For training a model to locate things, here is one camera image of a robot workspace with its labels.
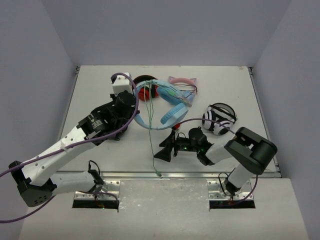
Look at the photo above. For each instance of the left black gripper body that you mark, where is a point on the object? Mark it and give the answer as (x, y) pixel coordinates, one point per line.
(116, 125)

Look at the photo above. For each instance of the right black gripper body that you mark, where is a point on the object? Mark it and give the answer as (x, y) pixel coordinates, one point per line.
(184, 144)

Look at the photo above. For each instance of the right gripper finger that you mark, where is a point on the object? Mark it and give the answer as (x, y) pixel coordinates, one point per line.
(168, 140)
(165, 154)

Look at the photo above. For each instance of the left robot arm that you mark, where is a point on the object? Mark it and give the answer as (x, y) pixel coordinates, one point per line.
(38, 178)

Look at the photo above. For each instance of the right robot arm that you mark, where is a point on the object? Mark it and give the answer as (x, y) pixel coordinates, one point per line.
(252, 152)

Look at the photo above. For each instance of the red headphones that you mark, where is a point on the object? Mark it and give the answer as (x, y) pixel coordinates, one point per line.
(146, 93)

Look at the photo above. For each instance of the white black headphones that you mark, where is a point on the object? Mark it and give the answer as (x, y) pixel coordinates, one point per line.
(218, 118)

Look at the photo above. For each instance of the pink blue cat-ear headphones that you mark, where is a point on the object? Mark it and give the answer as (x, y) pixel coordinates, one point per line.
(187, 85)

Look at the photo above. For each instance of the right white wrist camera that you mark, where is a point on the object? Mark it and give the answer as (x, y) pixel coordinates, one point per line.
(176, 127)

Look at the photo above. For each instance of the metal rail bracket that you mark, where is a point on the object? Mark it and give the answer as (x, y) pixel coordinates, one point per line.
(216, 182)

